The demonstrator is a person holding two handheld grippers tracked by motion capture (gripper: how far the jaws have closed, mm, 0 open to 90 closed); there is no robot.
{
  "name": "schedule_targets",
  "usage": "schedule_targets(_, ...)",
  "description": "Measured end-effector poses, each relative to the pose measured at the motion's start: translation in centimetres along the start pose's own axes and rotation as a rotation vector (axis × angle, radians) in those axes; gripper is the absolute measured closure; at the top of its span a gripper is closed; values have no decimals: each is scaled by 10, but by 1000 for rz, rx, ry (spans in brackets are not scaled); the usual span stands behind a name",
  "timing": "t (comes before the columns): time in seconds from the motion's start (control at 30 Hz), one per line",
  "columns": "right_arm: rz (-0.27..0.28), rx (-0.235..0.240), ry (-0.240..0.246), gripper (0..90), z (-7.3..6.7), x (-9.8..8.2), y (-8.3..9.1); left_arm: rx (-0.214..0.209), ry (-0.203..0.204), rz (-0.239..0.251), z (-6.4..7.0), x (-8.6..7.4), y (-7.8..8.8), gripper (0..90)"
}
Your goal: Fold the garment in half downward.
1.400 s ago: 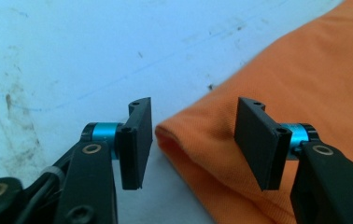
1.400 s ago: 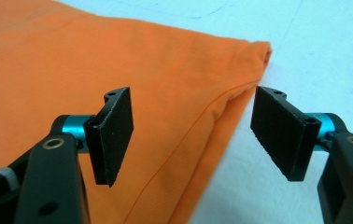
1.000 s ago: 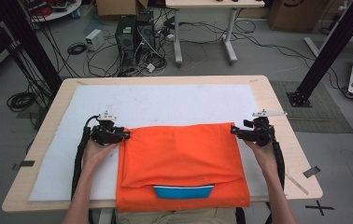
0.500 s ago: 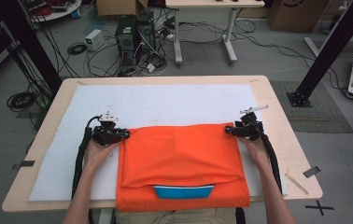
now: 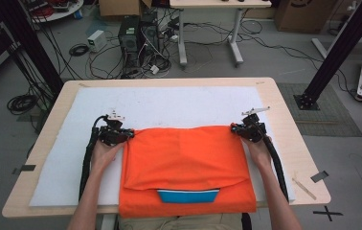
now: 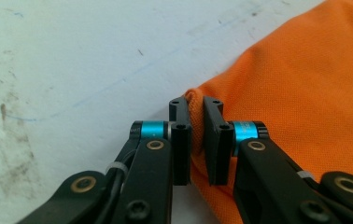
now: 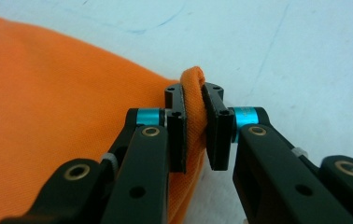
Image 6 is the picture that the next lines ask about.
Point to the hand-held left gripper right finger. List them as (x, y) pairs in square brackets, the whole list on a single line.
[(216, 149)]

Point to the white foam mat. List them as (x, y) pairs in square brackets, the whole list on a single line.
[(72, 62)]

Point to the orange polo shirt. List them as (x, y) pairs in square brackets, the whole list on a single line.
[(289, 93)]

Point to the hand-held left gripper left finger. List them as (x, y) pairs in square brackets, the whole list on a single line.
[(180, 149)]

